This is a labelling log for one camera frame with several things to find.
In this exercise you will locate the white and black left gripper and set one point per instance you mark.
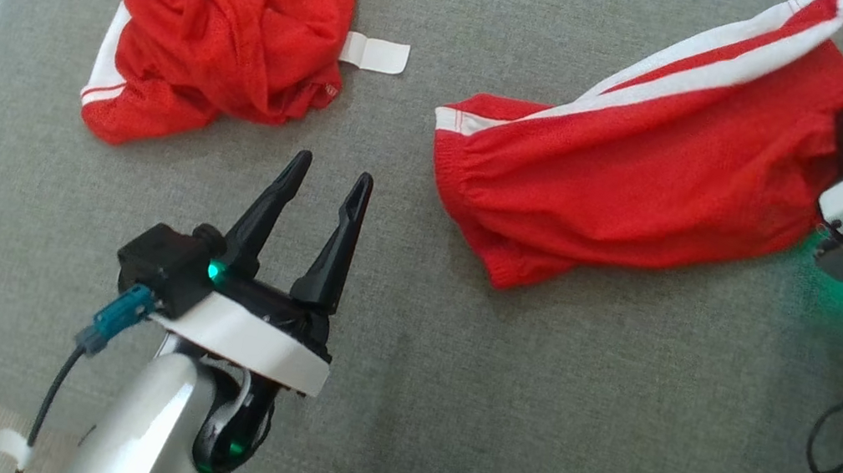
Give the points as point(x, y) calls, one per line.
point(245, 335)

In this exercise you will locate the red shorts with white stripe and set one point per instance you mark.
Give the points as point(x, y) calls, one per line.
point(650, 180)

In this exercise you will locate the red jersey with white sleeves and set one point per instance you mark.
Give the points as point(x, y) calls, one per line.
point(234, 29)

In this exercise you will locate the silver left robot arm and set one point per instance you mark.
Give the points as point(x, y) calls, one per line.
point(145, 430)

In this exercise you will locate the grey fabric sofa seat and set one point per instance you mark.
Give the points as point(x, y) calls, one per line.
point(491, 383)

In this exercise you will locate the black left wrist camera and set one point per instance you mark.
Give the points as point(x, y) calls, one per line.
point(163, 267)

